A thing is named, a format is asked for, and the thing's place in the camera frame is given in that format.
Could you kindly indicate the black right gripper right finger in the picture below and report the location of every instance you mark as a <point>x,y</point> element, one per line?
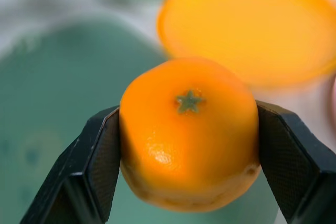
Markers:
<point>296,166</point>

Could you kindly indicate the orange mandarin fruit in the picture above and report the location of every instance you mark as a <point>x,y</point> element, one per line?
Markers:
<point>183,150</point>

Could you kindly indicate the orange plate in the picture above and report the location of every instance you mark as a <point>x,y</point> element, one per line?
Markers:
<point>249,30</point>

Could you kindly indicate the dark green plate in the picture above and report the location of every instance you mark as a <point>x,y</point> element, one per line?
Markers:
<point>57,98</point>

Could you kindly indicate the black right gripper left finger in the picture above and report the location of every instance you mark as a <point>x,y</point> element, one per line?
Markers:
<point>86,171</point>

